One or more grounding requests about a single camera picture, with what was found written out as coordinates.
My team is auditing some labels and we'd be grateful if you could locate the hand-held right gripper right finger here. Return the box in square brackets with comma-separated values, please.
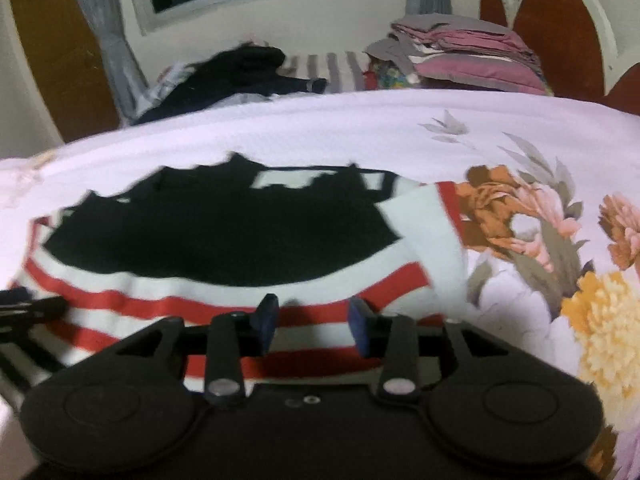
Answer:
[348, 296, 483, 403]

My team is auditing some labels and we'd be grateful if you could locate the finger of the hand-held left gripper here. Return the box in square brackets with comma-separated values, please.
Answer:
[0, 287, 69, 387]

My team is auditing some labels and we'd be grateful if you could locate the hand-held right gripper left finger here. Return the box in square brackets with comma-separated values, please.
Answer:
[117, 294, 280, 406]

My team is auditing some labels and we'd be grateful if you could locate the striped knit sweater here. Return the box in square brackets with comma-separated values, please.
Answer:
[10, 151, 469, 382]

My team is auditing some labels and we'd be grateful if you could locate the dark clothes pile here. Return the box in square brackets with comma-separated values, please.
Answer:
[134, 44, 329, 125]

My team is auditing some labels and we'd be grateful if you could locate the stack of folded pink clothes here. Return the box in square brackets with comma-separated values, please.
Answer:
[364, 12, 556, 97]

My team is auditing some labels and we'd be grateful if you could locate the pink floral blanket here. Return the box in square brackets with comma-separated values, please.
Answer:
[0, 87, 640, 480]

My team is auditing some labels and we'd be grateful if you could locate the colourful printed cloth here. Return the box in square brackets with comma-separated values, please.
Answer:
[371, 57, 422, 92]

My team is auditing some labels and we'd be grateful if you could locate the grey striped bedsheet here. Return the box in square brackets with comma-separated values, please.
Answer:
[281, 50, 372, 94]

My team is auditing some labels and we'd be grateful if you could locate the wooden door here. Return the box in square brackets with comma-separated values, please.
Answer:
[7, 0, 122, 144]

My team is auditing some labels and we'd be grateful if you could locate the red scalloped headboard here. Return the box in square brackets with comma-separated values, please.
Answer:
[477, 0, 640, 117]

